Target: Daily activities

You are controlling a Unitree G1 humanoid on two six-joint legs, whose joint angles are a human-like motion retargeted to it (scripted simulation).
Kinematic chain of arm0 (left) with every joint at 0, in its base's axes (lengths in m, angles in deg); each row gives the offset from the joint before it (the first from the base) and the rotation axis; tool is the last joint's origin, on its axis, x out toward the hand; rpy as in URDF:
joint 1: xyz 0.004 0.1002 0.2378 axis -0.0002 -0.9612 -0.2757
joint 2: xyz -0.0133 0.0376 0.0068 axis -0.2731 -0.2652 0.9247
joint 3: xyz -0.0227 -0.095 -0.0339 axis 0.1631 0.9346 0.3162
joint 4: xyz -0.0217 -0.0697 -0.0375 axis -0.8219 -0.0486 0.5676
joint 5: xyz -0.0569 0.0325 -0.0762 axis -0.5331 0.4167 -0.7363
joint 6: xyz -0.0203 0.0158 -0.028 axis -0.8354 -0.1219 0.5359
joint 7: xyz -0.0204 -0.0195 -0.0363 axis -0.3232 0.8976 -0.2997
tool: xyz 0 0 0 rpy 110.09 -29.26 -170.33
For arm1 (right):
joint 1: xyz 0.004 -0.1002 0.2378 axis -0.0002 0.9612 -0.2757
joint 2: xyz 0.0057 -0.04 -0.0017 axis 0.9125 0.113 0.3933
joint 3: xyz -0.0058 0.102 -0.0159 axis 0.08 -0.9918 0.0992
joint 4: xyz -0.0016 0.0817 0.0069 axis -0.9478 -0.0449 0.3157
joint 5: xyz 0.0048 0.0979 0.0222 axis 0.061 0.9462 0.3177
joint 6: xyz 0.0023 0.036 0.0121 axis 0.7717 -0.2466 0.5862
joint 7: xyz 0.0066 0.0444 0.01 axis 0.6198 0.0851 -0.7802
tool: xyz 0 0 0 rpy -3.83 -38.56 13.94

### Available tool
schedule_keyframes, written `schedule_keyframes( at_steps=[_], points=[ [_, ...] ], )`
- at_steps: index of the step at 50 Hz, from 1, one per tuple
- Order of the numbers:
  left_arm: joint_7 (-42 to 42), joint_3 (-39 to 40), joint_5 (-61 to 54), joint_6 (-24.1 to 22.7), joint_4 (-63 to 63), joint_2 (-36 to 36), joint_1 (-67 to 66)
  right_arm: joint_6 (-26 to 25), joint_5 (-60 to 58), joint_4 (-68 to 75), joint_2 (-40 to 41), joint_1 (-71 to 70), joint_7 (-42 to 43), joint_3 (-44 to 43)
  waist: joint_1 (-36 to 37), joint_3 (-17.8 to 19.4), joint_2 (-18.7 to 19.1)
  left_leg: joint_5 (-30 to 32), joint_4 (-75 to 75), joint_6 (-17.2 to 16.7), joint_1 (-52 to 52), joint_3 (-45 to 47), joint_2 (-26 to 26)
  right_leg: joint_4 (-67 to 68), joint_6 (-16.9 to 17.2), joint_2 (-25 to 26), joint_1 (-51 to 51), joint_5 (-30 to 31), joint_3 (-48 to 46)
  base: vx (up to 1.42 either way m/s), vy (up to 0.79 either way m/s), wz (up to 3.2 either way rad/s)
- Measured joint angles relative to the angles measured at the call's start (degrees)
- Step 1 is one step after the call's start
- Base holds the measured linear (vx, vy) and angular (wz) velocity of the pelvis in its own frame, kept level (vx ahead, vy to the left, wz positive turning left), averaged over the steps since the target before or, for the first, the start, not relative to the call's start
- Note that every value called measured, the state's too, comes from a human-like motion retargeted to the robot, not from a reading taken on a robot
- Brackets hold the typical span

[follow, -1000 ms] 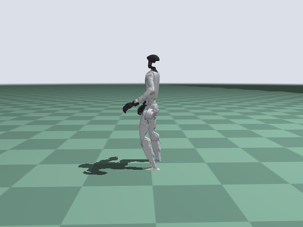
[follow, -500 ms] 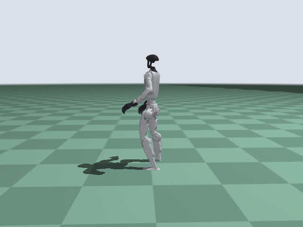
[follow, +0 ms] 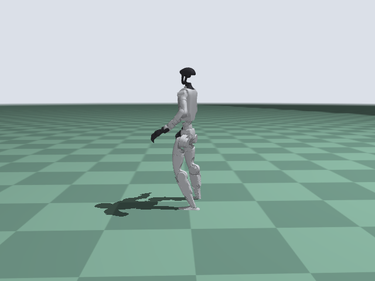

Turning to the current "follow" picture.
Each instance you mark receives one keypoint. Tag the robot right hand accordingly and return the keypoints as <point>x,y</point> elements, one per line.
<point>178,134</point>

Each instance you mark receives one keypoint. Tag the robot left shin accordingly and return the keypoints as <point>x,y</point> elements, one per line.
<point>185,188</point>

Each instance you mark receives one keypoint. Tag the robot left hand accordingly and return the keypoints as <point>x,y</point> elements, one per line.
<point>158,133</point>

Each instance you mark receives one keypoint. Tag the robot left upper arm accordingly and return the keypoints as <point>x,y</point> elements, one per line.
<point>182,96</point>

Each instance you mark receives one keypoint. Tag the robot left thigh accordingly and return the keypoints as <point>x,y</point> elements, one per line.
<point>178,153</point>

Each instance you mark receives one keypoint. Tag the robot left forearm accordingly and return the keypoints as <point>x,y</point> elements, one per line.
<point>175,120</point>

